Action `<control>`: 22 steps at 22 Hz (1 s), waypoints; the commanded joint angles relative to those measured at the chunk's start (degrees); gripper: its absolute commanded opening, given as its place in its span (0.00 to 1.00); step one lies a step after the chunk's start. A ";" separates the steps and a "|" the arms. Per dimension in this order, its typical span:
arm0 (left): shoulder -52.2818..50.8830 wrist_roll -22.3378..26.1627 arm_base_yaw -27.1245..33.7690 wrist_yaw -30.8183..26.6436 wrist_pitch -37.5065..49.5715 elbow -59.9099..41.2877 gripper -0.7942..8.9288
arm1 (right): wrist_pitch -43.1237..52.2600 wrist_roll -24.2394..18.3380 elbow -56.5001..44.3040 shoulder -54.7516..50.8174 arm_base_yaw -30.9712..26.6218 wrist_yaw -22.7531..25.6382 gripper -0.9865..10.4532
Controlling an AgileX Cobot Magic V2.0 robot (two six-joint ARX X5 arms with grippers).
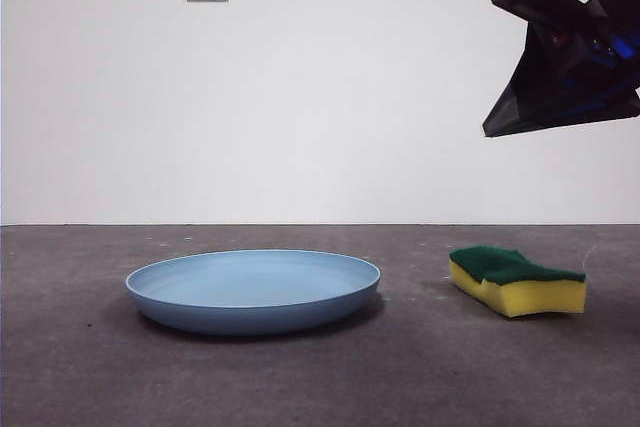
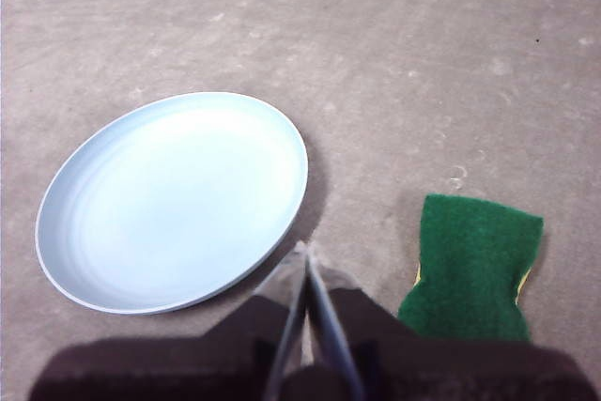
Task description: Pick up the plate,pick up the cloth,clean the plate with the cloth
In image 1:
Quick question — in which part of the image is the light blue round plate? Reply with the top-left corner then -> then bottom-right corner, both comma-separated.
124,248 -> 382,337

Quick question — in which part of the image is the green and yellow sponge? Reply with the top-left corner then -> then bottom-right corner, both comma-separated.
448,245 -> 587,319

